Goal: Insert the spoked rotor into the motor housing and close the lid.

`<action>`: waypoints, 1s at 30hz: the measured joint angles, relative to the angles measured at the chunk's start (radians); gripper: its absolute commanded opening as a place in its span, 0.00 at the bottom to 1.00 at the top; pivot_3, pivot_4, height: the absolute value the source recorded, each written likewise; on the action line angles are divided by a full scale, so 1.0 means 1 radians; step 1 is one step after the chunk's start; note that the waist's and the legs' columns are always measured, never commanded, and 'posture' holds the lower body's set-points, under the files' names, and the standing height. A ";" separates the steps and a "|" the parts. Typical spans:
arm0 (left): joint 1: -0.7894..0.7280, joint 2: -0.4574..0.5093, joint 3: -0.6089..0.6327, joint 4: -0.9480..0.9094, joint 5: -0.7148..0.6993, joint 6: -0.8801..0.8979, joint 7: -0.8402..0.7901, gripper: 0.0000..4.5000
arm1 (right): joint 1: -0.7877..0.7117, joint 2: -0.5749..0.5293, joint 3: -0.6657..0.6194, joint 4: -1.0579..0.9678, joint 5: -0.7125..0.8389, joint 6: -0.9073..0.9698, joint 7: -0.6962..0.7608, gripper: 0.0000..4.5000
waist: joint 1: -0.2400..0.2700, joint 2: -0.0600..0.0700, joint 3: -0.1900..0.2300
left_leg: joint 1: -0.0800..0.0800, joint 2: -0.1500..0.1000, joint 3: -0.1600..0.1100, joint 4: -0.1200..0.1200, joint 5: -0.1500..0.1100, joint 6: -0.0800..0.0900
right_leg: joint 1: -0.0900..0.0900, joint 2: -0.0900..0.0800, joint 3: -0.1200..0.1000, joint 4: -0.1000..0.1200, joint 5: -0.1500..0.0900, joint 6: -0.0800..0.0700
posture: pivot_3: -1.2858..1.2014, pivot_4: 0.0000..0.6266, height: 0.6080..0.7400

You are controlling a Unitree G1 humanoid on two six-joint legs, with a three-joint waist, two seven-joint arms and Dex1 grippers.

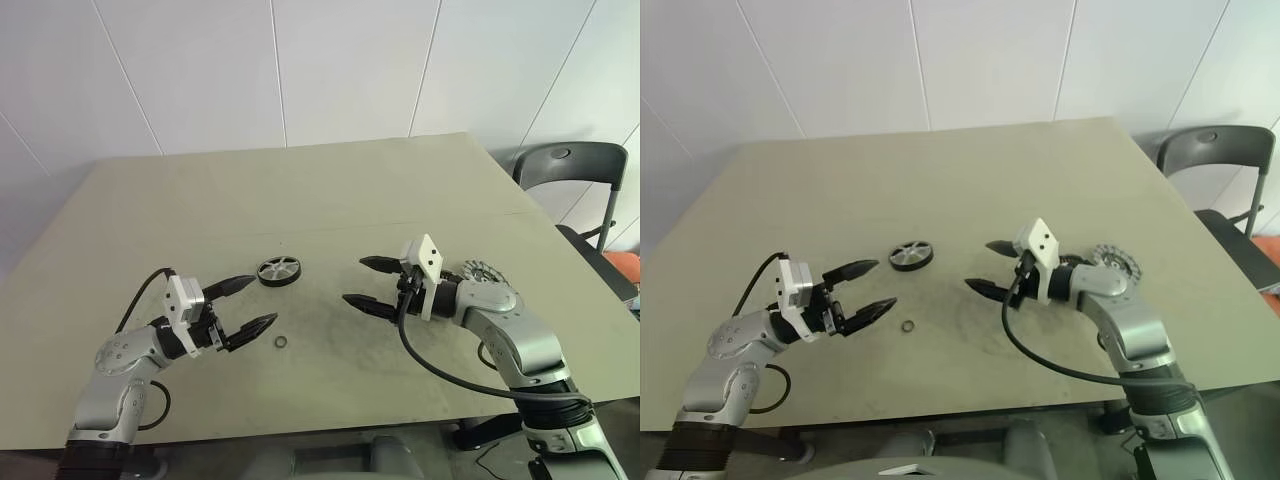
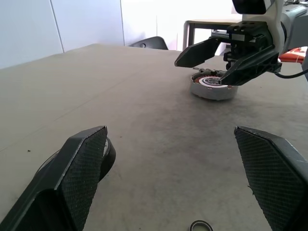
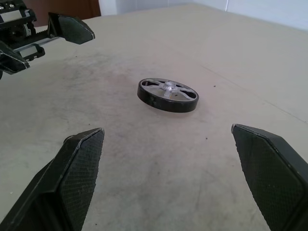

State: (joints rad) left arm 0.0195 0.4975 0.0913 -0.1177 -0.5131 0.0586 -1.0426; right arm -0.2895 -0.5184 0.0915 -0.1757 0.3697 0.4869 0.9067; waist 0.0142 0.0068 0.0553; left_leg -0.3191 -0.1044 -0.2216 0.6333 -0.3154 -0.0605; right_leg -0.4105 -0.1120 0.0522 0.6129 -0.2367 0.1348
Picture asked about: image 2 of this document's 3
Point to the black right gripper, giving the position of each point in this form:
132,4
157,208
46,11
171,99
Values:
250,31

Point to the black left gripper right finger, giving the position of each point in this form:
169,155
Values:
276,178

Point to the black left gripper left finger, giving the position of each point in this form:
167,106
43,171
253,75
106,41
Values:
72,183

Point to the grey stator housing copper coils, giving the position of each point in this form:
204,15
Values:
209,92

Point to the black rotor wheel silver spokes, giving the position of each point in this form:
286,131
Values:
109,158

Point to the grey cover plate circuit board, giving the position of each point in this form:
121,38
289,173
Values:
204,70

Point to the grey background desk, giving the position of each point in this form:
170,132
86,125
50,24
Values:
186,33

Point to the orange flat object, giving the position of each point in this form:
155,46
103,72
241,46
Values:
292,56

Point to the dark grey folding chair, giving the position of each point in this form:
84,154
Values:
154,42

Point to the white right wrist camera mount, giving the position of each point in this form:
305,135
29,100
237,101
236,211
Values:
273,14

